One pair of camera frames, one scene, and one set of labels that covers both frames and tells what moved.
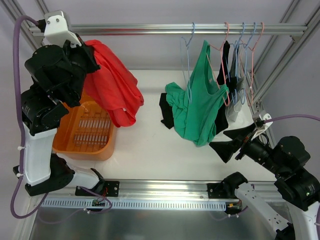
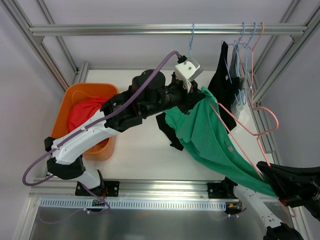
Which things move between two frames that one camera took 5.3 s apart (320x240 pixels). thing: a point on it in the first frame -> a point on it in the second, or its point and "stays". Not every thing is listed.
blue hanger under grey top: [245, 45] stays
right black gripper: [244, 144] -> [292, 184]
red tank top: [112, 88] -> [83, 109]
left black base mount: [103, 188] stays
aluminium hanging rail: [181, 29] stays
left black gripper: [81, 55] -> [191, 94]
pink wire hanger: [220, 48] -> [290, 213]
